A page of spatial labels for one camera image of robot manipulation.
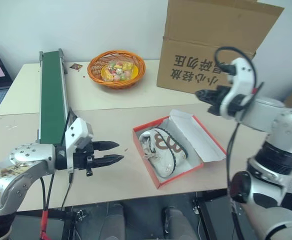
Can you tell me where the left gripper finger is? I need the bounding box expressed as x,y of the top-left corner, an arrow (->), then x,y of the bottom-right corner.
93,140 -> 120,152
92,154 -> 125,169

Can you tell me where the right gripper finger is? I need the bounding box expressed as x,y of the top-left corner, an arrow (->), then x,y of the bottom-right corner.
195,89 -> 221,103
206,104 -> 222,116

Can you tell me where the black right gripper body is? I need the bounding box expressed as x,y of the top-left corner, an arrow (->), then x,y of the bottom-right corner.
216,84 -> 234,101

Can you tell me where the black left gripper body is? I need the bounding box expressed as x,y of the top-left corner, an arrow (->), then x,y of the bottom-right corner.
73,141 -> 96,178

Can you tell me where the white sneaker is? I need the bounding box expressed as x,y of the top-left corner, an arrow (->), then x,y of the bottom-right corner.
138,126 -> 188,179

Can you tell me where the red shoe box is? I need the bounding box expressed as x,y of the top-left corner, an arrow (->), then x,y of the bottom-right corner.
132,108 -> 227,190

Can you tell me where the large brown cardboard box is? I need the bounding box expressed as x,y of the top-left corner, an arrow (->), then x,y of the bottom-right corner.
156,0 -> 286,95

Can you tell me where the green conveyor belt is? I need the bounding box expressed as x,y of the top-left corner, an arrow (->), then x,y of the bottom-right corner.
37,48 -> 78,146

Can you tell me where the orange wicker basket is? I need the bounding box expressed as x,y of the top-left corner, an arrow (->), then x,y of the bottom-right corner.
87,50 -> 146,90

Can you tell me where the clear bag of candies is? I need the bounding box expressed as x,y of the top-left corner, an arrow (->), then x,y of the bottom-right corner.
101,59 -> 134,83

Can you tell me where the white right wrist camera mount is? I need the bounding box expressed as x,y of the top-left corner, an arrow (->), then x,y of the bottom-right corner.
220,57 -> 256,118

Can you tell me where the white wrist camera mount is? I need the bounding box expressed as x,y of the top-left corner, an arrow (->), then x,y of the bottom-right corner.
220,57 -> 256,118
64,117 -> 94,174

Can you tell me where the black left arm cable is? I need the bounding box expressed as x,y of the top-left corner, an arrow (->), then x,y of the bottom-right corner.
60,172 -> 74,210

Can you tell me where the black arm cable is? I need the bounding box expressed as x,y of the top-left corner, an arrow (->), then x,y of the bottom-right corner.
215,46 -> 265,208
60,172 -> 74,210

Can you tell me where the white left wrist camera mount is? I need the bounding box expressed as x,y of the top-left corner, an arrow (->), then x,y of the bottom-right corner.
64,117 -> 94,174

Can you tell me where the black cable pair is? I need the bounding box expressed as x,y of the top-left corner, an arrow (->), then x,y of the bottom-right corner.
39,172 -> 56,212

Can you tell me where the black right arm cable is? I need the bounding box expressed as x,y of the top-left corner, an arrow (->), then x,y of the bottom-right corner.
215,46 -> 265,208

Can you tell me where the black table frame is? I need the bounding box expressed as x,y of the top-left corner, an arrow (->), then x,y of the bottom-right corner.
10,191 -> 249,240

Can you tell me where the red cable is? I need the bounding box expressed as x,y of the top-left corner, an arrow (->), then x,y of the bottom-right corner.
39,209 -> 50,240

